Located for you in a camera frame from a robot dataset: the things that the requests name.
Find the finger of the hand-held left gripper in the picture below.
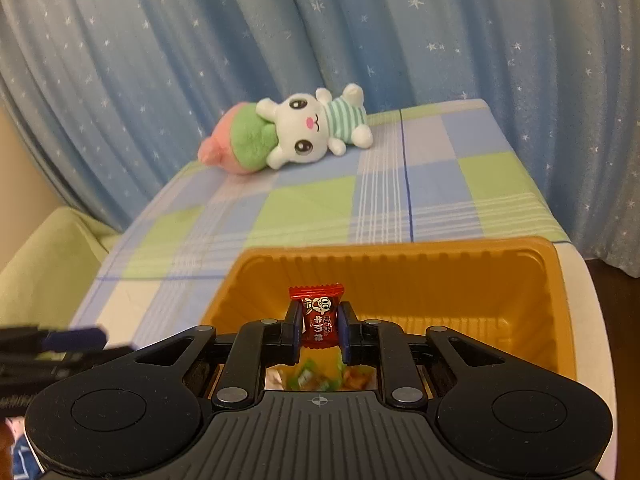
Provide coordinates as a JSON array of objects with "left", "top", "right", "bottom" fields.
[
  {"left": 0, "top": 327, "right": 107, "bottom": 352},
  {"left": 0, "top": 344, "right": 136, "bottom": 369}
]

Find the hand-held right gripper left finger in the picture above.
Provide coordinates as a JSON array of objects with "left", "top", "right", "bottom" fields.
[{"left": 135, "top": 300, "right": 303, "bottom": 410}]

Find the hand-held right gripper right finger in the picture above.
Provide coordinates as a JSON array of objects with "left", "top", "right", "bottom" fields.
[{"left": 337, "top": 300, "right": 506, "bottom": 410}]

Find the small red candy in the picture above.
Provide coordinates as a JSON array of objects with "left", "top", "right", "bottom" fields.
[{"left": 288, "top": 282, "right": 347, "bottom": 349}]

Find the brown candy clear wrapper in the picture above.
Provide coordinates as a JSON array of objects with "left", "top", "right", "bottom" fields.
[{"left": 345, "top": 366, "right": 376, "bottom": 391}]

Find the small green candy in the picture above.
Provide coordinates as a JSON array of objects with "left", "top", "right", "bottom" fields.
[{"left": 290, "top": 357, "right": 343, "bottom": 391}]

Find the orange plastic tray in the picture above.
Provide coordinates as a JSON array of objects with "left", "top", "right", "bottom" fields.
[{"left": 199, "top": 237, "right": 578, "bottom": 391}]

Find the blue printed cloth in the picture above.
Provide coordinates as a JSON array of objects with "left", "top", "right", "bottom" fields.
[{"left": 7, "top": 435, "right": 43, "bottom": 480}]

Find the yellow green blanket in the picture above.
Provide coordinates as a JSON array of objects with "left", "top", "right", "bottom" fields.
[{"left": 0, "top": 206, "right": 121, "bottom": 331}]

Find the checked pastel tablecloth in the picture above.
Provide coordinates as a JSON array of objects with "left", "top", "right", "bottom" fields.
[{"left": 70, "top": 99, "right": 601, "bottom": 376}]

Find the rabbit plush toy pink tail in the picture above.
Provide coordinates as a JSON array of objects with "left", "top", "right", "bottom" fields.
[{"left": 197, "top": 83, "right": 375, "bottom": 175}]

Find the blue star print curtain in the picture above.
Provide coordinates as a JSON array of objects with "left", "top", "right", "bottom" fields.
[{"left": 0, "top": 0, "right": 640, "bottom": 271}]

